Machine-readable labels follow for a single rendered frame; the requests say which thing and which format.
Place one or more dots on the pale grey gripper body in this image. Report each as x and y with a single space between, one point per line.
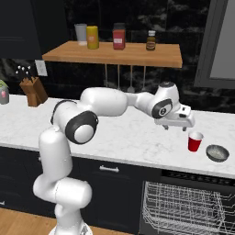
177 121

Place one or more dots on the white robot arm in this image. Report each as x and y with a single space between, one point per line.
101 101

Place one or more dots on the red plastic cup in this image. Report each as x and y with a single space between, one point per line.
195 141

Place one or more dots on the grey bowl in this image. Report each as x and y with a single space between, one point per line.
217 153

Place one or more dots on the black dishwasher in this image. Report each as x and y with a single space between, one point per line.
153 176

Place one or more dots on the hanging metal utensil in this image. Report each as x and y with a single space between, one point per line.
106 76
143 79
118 77

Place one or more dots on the hanging metal spatula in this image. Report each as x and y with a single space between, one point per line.
131 87

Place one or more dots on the black drawer front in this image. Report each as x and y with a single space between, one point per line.
128 174

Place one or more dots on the brown glass bottle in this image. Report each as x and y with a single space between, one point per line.
150 41

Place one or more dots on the yellow can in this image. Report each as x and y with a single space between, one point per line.
92 38

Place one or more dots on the wooden knife block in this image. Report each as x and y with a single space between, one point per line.
34 90

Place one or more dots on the black base cupboard run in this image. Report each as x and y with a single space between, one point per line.
15 180

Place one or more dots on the grey window frame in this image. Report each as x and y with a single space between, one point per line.
203 46

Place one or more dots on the wooden wall shelf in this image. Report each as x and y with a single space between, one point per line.
128 55

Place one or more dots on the white wall socket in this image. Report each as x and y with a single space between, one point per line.
41 68

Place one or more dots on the black wall cupboard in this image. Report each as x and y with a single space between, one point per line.
21 27

